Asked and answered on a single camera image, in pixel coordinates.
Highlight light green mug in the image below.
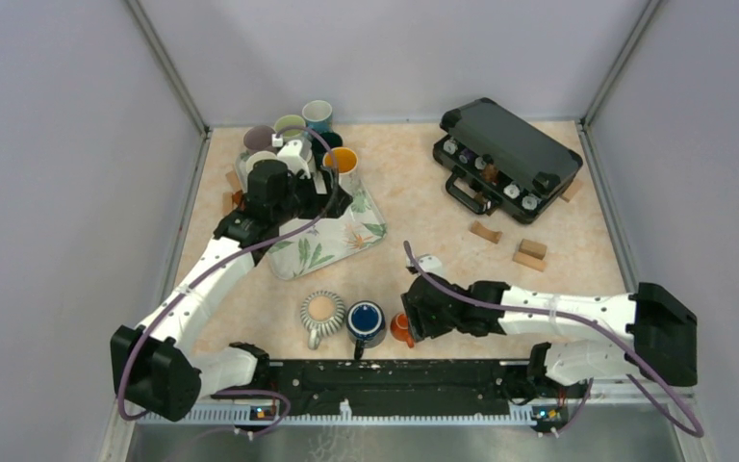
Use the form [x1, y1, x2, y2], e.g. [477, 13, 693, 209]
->
[273, 115, 307, 143]

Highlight navy blue mug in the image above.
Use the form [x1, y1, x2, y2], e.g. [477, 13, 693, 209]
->
[345, 300, 386, 361]

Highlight wooden block behind case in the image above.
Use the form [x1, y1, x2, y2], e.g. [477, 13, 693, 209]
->
[560, 178, 584, 202]

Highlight light blue mug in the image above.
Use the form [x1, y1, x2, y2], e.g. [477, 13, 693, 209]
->
[301, 100, 333, 134]

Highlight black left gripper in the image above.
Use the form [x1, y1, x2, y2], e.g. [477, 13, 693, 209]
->
[272, 165, 351, 224]

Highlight black poker chip case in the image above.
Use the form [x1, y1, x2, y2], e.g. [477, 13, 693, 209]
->
[432, 97, 584, 225]

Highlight small orange mug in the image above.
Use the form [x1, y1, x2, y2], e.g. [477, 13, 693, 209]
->
[390, 312, 415, 348]

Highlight wooden blocks beside tray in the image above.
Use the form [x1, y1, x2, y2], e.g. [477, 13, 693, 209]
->
[221, 170, 243, 216]

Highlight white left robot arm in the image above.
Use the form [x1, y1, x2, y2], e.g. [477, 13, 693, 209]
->
[110, 159, 352, 422]

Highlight clear floral glass jar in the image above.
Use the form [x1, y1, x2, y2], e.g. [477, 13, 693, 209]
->
[322, 147, 361, 195]

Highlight black mug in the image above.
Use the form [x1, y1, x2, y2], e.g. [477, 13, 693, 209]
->
[244, 150, 277, 174]

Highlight white floral tray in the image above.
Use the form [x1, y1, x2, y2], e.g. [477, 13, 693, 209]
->
[234, 150, 388, 280]

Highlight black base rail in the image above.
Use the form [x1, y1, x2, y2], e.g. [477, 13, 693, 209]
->
[242, 359, 587, 417]

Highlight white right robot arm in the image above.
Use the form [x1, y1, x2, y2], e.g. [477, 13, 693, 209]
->
[401, 274, 698, 397]

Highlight lilac purple mug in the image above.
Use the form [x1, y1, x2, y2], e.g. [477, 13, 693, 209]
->
[242, 125, 276, 154]

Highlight dark green mug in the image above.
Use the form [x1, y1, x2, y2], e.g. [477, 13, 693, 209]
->
[311, 132, 344, 154]

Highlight striped grey white mug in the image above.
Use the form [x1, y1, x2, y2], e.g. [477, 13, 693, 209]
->
[299, 290, 346, 350]

